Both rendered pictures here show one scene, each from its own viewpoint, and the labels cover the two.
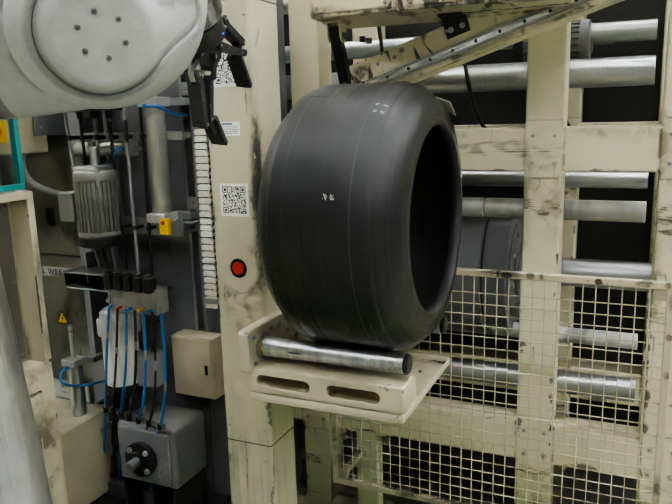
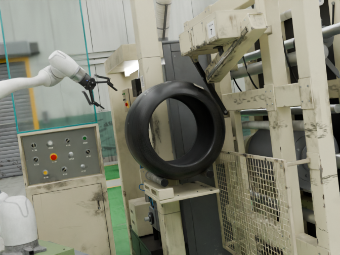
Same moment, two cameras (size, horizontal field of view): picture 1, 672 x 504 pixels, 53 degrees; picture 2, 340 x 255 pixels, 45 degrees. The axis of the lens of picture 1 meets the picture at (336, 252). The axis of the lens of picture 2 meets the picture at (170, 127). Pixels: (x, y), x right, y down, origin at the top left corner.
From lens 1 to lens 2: 1.90 m
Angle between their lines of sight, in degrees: 49
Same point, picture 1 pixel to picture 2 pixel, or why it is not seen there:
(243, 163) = not seen: hidden behind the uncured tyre
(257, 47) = (147, 73)
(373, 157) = (135, 110)
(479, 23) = (225, 48)
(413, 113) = (156, 93)
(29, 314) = (99, 160)
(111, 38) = not seen: outside the picture
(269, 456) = (163, 218)
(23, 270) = (98, 146)
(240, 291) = not seen: hidden behind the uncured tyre
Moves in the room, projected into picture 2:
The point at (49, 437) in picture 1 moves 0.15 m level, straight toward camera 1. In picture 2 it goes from (103, 198) to (91, 203)
